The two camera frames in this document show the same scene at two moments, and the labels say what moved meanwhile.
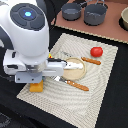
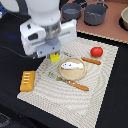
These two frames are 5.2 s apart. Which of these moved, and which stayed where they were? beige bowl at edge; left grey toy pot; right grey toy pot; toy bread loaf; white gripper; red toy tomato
Moved: white gripper; toy bread loaf
Stayed: red toy tomato; beige bowl at edge; left grey toy pot; right grey toy pot
